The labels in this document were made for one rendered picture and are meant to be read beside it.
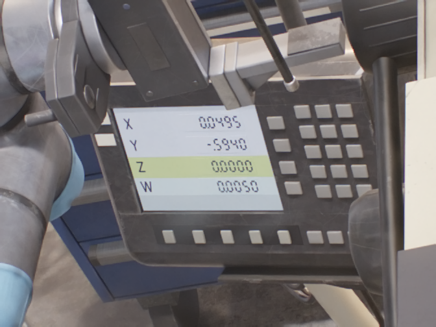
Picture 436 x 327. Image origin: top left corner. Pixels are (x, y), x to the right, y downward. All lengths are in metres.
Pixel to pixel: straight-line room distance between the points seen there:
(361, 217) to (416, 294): 0.30
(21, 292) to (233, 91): 0.21
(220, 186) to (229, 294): 1.59
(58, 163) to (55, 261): 2.29
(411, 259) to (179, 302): 2.63
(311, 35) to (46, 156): 0.23
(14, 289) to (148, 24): 0.21
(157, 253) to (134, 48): 0.70
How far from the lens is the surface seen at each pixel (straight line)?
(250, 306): 3.84
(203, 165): 2.29
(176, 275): 3.66
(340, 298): 2.45
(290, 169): 2.24
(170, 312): 3.77
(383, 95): 1.41
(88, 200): 3.52
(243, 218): 2.30
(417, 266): 1.17
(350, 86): 2.17
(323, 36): 1.72
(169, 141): 2.29
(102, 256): 3.62
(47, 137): 1.80
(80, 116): 1.67
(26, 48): 1.71
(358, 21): 1.42
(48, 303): 4.03
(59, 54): 1.67
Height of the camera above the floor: 2.74
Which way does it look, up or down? 42 degrees down
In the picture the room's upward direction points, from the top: 30 degrees counter-clockwise
